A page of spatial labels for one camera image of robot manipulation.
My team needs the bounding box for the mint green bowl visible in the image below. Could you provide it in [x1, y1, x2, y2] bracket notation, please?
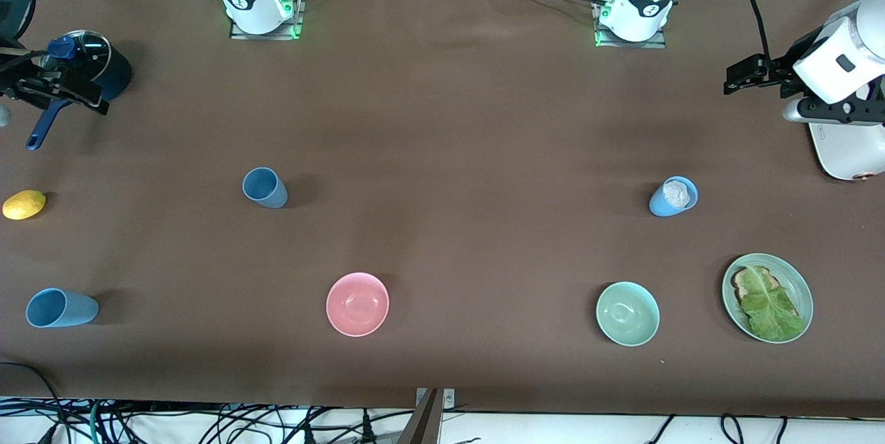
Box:
[596, 281, 660, 347]

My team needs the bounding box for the yellow lemon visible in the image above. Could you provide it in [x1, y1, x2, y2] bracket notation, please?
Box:
[2, 189, 48, 221]

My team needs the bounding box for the crumpled white paper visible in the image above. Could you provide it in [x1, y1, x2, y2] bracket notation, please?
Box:
[662, 180, 691, 210]

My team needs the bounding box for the dark blue saucepan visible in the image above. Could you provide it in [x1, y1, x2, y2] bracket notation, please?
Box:
[26, 30, 132, 151]

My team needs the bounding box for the black floor cable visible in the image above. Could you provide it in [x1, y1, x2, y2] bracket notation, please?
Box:
[0, 361, 66, 444]

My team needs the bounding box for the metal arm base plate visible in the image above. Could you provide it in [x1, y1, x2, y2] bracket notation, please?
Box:
[593, 0, 666, 49]
[230, 0, 304, 40]

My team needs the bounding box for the green lettuce leaf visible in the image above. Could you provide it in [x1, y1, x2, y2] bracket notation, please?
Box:
[740, 268, 806, 341]

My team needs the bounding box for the brown bar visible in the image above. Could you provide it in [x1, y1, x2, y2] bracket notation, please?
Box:
[398, 389, 443, 444]

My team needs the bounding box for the white toaster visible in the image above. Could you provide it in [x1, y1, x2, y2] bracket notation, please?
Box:
[809, 122, 885, 182]

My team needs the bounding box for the grey table edge bracket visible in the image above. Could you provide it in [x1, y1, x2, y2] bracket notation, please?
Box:
[415, 389, 456, 409]

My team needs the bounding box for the green plate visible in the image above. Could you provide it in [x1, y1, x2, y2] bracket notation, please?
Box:
[722, 253, 814, 344]

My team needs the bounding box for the light blue cup with paper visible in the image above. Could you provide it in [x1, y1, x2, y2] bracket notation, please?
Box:
[649, 176, 699, 218]

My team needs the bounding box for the toast slice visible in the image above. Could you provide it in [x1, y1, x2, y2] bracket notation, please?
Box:
[732, 266, 803, 324]

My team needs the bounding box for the pink bowl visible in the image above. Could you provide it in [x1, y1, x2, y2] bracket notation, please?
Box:
[326, 272, 390, 337]

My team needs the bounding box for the dark blue cup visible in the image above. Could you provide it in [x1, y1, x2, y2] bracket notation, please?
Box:
[242, 167, 288, 210]

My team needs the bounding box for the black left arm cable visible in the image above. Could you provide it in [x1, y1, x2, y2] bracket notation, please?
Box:
[743, 0, 772, 61]

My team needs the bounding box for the glass lid with blue knob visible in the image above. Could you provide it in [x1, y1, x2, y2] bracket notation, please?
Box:
[39, 30, 111, 89]

